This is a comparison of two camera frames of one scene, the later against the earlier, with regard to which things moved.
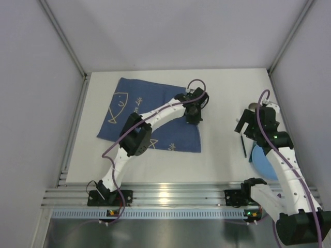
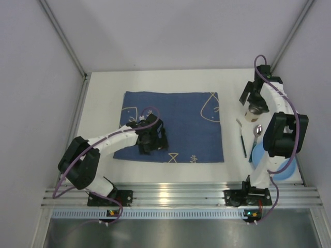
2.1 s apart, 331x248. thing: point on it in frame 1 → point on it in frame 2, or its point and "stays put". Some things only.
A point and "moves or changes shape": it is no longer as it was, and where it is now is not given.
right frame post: (289, 37) stays put
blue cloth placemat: (132, 96) moves or changes shape
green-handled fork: (245, 156) stays put
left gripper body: (194, 119) → (160, 139)
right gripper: (248, 120) → (249, 90)
